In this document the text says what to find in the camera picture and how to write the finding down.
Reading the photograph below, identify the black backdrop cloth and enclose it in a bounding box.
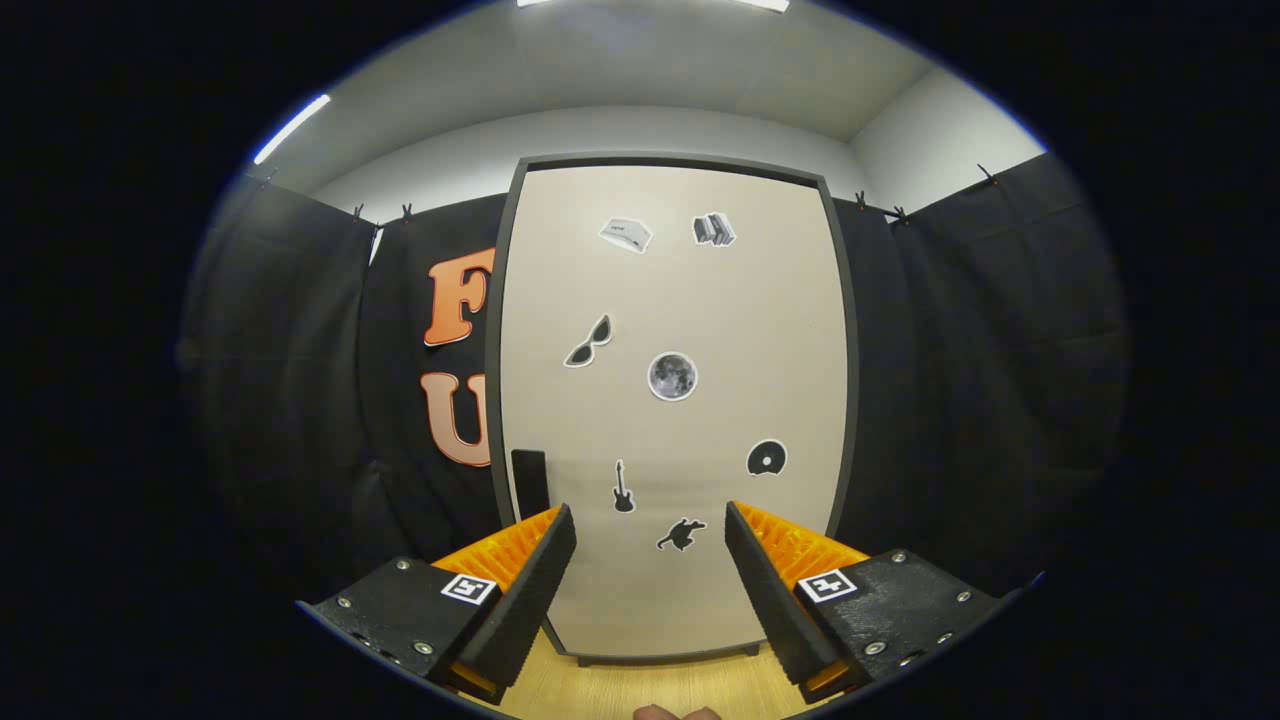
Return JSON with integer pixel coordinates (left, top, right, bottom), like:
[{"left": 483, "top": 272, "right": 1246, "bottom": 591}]
[{"left": 180, "top": 150, "right": 1131, "bottom": 621}]

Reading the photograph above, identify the long ceiling light strip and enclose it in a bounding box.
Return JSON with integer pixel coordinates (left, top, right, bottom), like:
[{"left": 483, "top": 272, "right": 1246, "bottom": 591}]
[{"left": 253, "top": 94, "right": 331, "bottom": 166}]

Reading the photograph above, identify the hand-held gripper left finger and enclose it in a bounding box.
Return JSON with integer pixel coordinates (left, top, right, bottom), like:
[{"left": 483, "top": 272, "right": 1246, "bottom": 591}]
[{"left": 298, "top": 503, "right": 578, "bottom": 706}]

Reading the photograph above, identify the row of black cloth clips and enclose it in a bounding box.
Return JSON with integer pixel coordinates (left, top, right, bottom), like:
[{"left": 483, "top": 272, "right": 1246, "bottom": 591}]
[{"left": 262, "top": 163, "right": 997, "bottom": 226}]

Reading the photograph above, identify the dark gray shoe cabinet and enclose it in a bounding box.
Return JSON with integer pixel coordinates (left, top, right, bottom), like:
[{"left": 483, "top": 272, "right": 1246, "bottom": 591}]
[{"left": 484, "top": 152, "right": 861, "bottom": 669}]

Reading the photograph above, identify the black cabinet door handle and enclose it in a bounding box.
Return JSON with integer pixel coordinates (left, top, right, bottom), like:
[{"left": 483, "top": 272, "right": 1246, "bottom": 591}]
[{"left": 511, "top": 449, "right": 551, "bottom": 521}]

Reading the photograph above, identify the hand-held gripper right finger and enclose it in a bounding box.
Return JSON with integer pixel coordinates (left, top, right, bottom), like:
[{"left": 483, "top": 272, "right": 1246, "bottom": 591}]
[{"left": 724, "top": 500, "right": 1001, "bottom": 706}]

